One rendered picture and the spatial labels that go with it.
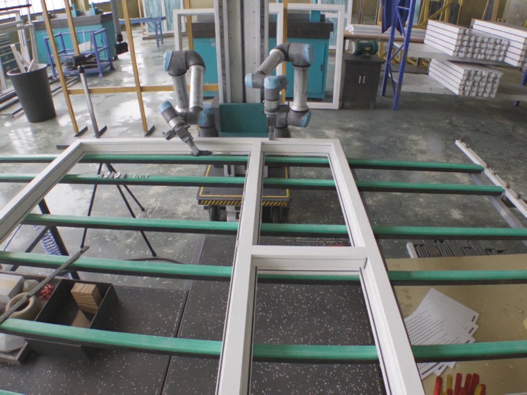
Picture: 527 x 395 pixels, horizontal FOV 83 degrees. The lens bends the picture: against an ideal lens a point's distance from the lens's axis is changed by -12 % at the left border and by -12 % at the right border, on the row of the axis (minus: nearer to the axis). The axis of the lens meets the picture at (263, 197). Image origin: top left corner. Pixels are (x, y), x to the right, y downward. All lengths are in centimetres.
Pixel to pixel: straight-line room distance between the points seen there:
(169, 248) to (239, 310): 167
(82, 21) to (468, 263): 948
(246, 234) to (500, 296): 109
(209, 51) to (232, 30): 302
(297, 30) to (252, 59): 285
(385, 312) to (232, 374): 44
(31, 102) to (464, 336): 569
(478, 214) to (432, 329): 211
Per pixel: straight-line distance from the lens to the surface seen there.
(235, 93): 244
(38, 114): 586
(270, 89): 167
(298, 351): 95
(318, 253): 110
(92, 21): 973
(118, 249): 268
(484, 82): 560
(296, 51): 208
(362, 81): 523
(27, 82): 572
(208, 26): 526
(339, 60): 513
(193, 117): 185
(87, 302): 145
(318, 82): 538
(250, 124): 242
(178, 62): 206
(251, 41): 235
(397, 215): 300
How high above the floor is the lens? 168
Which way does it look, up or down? 34 degrees down
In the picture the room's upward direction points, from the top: straight up
